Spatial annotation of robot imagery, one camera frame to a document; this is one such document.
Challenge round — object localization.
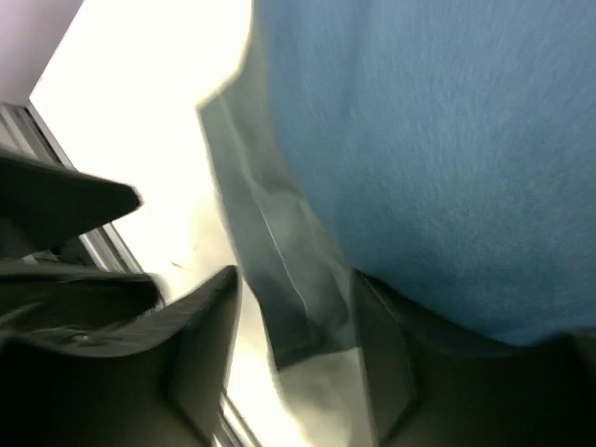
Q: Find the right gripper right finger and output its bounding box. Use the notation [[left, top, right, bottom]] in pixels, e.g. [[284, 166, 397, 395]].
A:
[[351, 272, 595, 446]]

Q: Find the blue beige white pillowcase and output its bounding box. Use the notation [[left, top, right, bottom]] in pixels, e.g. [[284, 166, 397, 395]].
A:
[[200, 1, 595, 368]]

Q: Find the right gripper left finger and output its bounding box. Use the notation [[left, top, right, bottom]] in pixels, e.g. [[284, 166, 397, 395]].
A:
[[1, 264, 239, 446]]

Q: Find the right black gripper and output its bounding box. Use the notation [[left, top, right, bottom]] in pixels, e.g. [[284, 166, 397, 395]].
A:
[[1, 149, 163, 345]]

